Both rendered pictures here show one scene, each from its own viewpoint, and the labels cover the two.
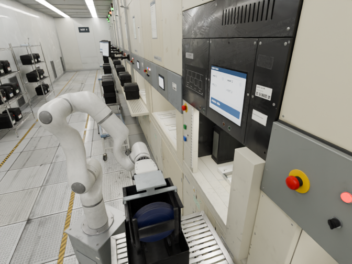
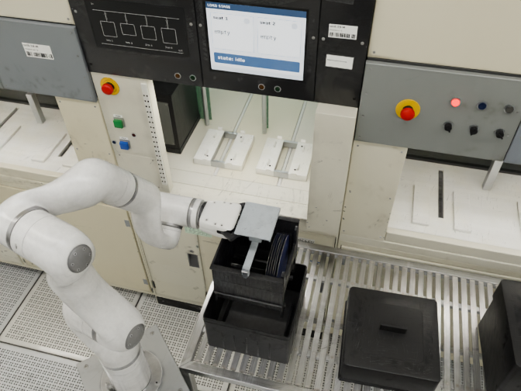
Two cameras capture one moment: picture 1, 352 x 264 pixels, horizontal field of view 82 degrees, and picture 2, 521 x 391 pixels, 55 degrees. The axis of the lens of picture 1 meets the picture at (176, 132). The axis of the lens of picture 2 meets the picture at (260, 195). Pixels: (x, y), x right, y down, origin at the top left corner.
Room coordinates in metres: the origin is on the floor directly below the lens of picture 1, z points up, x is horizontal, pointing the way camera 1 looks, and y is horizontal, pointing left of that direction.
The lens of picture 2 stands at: (0.19, 0.86, 2.29)
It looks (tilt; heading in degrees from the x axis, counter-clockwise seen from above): 46 degrees down; 303
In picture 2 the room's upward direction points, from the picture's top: 1 degrees counter-clockwise
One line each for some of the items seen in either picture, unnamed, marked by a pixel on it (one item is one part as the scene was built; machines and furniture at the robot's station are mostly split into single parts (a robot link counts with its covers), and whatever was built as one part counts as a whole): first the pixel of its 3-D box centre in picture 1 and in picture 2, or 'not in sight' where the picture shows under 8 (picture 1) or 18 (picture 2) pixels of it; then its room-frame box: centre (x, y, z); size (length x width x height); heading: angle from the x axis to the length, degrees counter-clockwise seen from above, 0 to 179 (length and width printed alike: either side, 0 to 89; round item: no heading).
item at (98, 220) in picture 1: (95, 211); (125, 365); (0.91, 0.51, 0.85); 0.19 x 0.19 x 0.18
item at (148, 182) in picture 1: (151, 206); (257, 255); (0.69, 0.12, 1.11); 0.24 x 0.20 x 0.32; 107
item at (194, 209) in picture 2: (143, 161); (198, 212); (0.85, 0.16, 1.25); 0.09 x 0.03 x 0.08; 107
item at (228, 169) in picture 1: (237, 173); (224, 147); (1.20, -0.44, 0.89); 0.22 x 0.21 x 0.04; 108
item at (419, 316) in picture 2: not in sight; (390, 336); (0.27, -0.01, 0.83); 0.29 x 0.29 x 0.13; 20
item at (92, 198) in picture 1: (90, 180); (101, 323); (0.95, 0.51, 1.07); 0.19 x 0.12 x 0.24; 1
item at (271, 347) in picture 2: (155, 244); (257, 305); (0.69, 0.12, 0.85); 0.28 x 0.28 x 0.17; 17
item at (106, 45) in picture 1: (115, 51); not in sight; (4.14, 1.11, 1.59); 0.50 x 0.41 x 0.36; 108
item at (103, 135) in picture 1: (114, 134); not in sight; (3.31, 1.11, 0.24); 0.97 x 0.52 x 0.48; 20
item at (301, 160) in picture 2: not in sight; (286, 157); (0.95, -0.52, 0.89); 0.22 x 0.21 x 0.04; 108
